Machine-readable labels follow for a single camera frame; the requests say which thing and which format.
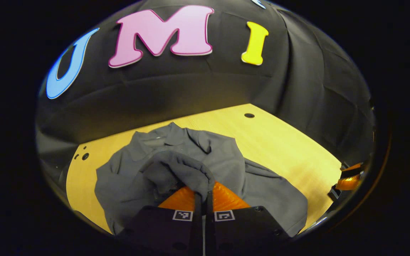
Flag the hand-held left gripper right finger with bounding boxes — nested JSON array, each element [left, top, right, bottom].
[[205, 181, 293, 256]]

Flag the gray polo shirt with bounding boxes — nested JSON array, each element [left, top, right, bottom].
[[95, 122, 309, 237]]

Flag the black backdrop cloth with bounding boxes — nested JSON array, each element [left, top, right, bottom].
[[35, 0, 375, 178]]

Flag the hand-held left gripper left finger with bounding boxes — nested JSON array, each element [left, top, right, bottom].
[[116, 186, 203, 256]]

